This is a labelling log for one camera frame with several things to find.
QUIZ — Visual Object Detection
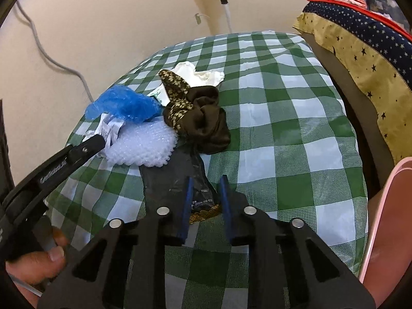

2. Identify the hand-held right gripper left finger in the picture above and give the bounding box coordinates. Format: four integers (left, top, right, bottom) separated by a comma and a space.
37, 177, 195, 309

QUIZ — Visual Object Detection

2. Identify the white paper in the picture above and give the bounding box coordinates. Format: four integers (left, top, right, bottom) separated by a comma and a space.
84, 113, 124, 158

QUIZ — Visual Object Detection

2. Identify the blue plastic bag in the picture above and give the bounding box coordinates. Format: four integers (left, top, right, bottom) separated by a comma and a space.
84, 86, 161, 124

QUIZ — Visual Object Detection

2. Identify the pink bin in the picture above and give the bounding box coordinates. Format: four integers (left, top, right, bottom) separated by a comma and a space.
357, 156, 412, 309

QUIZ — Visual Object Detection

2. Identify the black plastic wrapper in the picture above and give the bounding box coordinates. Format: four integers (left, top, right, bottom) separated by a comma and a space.
140, 145, 224, 237

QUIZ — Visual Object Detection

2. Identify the person's left hand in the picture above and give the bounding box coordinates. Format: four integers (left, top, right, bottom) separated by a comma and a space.
5, 226, 69, 286

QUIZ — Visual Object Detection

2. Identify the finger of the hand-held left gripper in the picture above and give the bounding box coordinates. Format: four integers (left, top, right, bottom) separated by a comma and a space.
64, 133, 107, 169

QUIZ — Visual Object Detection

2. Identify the navy star blanket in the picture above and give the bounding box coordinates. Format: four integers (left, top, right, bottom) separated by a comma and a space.
293, 1, 412, 165

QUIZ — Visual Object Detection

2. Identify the green checked tablecloth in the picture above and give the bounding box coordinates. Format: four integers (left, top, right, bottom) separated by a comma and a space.
64, 31, 369, 309

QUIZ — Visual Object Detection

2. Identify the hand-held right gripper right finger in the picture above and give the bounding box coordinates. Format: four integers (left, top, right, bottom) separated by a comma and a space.
219, 174, 376, 309

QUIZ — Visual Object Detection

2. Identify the white cloth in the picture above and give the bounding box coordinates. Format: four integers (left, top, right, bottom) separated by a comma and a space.
172, 61, 225, 88

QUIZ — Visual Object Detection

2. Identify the red blanket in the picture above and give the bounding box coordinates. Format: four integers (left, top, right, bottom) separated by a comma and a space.
307, 0, 412, 42

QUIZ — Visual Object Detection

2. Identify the white green wrapper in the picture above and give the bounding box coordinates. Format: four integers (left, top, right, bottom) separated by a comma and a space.
148, 85, 171, 107

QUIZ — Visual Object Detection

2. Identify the dark brown cloth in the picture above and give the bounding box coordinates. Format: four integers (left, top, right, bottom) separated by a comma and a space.
175, 86, 230, 155

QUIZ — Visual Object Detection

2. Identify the white cable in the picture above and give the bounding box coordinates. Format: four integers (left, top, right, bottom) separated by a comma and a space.
8, 272, 43, 297

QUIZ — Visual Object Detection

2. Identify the grey wall cable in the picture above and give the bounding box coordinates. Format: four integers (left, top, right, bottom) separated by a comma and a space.
14, 0, 95, 102

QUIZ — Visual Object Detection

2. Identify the white standing fan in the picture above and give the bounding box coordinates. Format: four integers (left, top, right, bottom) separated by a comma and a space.
211, 0, 233, 34

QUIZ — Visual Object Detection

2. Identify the clear bubble wrap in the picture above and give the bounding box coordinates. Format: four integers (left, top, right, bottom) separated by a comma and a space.
103, 118, 179, 168

